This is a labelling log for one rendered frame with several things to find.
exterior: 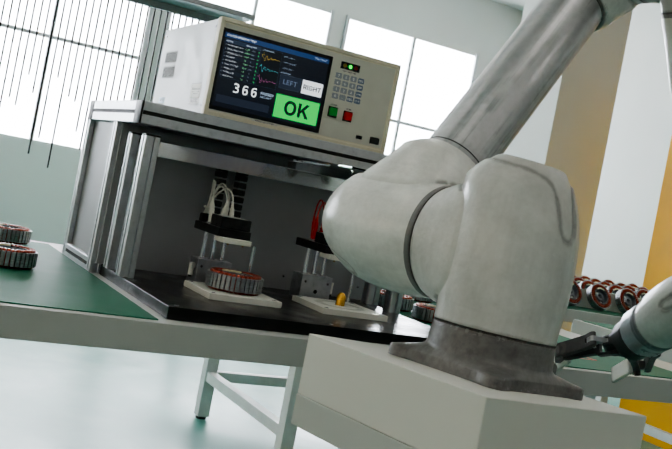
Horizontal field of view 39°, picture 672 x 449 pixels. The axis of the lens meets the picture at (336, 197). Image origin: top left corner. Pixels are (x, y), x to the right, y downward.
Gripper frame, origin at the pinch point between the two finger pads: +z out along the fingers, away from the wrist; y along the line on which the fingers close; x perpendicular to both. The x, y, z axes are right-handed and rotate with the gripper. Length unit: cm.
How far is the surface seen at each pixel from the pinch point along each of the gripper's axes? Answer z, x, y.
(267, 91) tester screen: 5, 51, -68
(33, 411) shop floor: 210, 28, -118
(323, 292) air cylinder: 30, 19, -47
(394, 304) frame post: 32.2, 20.0, -29.9
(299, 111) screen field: 9, 50, -60
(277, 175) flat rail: 12, 36, -62
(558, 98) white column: 273, 271, 131
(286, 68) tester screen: 3, 57, -65
